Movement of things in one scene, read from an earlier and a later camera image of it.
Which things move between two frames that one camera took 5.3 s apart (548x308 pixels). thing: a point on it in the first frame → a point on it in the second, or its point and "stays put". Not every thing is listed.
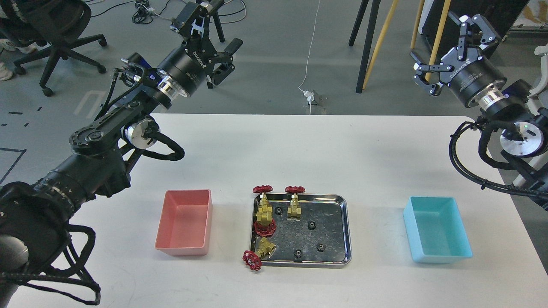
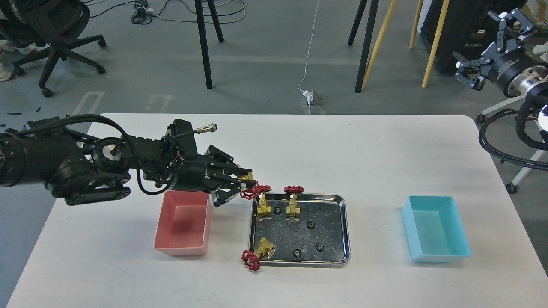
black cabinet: x=500 y=15 stays put
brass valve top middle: x=294 y=211 stays put
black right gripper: x=471 y=72 → x=517 y=72
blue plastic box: x=435 y=230 stays put
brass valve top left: x=264 y=214 stays put
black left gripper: x=188 y=66 → x=191 y=173
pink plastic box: x=185 y=224 stays put
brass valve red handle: x=264 y=231 → x=252 y=193
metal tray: x=322 y=238 stays put
